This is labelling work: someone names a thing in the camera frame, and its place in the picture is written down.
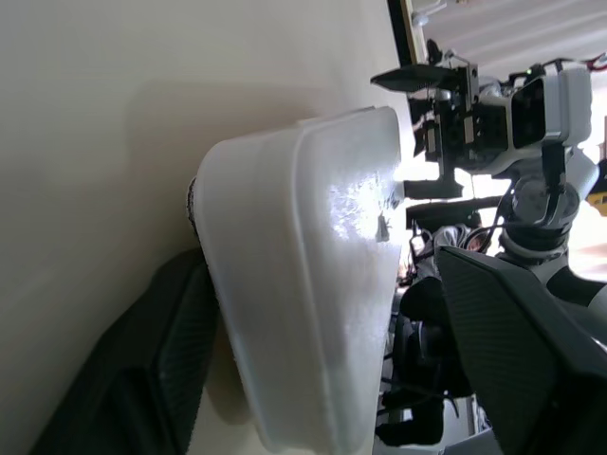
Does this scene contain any black robot torso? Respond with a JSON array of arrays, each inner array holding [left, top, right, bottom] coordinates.
[[375, 274, 480, 447]]

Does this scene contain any white translucent plastic box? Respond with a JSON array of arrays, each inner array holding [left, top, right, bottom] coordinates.
[[188, 106, 407, 452]]

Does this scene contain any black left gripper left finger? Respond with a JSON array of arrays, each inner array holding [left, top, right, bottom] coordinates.
[[28, 248, 222, 455]]

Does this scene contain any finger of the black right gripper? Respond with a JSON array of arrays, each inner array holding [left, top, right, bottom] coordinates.
[[403, 178, 502, 227], [370, 64, 465, 97]]

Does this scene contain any person in grey hoodie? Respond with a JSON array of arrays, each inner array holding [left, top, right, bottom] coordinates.
[[413, 224, 495, 285]]

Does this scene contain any wooden table edge trim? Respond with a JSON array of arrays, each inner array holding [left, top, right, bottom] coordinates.
[[396, 0, 420, 67]]

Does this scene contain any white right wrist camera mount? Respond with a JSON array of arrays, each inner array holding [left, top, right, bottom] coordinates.
[[477, 64, 595, 168]]

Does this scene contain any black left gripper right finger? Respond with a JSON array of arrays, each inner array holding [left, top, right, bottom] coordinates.
[[434, 245, 607, 455]]

